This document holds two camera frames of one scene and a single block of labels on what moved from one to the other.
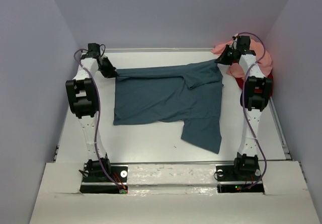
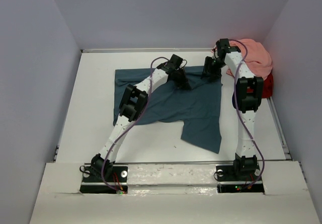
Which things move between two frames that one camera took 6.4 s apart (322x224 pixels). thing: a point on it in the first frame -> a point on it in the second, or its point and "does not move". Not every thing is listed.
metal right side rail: [284, 142] does not move
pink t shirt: [262, 58] does not move
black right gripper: [223, 59] -> [215, 74]
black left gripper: [111, 72] -> [183, 84]
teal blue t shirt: [191, 93] does not move
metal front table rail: [173, 162] does not move
